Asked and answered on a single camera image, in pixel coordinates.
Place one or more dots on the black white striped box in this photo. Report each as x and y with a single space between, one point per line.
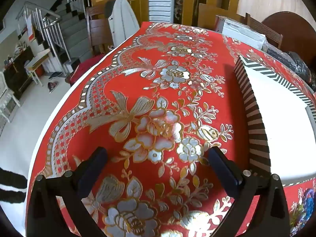
284 128

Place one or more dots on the colourful sequin ornament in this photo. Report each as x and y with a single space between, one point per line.
305 202

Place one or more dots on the white louvered door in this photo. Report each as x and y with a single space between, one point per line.
160 2

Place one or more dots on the white ornate chair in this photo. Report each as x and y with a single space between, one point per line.
7 96

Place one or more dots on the black plastic bag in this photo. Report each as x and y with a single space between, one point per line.
300 66

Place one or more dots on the dark plastic-wrapped bundle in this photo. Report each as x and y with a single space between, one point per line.
277 54

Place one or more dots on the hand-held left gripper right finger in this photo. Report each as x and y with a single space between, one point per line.
222 170

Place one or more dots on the black white striped clothing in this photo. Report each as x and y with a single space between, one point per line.
12 180

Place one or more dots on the grey staircase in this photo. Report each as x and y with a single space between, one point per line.
74 34

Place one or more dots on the dark low cabinet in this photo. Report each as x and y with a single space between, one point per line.
17 74

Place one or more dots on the red floral tablecloth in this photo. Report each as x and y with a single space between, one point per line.
197 103

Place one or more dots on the wooden chair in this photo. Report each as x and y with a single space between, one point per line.
266 30
97 29

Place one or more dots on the white cardboard box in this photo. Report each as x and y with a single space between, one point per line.
242 33

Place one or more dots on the small white table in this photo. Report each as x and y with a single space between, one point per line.
37 61

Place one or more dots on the metal stair railing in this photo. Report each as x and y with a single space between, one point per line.
49 27

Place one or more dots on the red cloth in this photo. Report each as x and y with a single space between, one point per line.
86 69

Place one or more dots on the brown cardboard sheet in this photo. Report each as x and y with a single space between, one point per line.
209 14

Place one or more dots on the round dark wooden tabletop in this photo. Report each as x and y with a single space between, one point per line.
293 32

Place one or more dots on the dark shoe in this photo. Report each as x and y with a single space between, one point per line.
54 75
53 87

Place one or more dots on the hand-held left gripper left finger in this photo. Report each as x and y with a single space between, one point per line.
93 170

